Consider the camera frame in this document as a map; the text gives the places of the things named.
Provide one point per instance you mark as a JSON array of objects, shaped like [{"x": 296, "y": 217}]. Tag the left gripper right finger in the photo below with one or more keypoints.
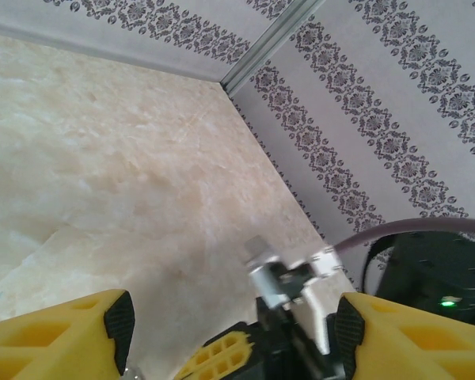
[{"x": 419, "y": 348}]

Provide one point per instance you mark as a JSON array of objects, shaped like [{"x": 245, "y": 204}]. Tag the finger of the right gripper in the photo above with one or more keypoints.
[{"x": 221, "y": 356}]

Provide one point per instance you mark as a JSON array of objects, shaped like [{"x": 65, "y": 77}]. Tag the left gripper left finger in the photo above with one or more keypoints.
[{"x": 43, "y": 348}]

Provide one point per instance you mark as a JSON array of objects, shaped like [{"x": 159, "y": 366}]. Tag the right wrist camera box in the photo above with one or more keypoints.
[{"x": 263, "y": 277}]

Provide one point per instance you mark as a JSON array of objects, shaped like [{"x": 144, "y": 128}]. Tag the right white camera bracket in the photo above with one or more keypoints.
[{"x": 325, "y": 263}]

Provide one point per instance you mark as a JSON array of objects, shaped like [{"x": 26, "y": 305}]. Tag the aluminium frame post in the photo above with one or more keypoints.
[{"x": 269, "y": 43}]

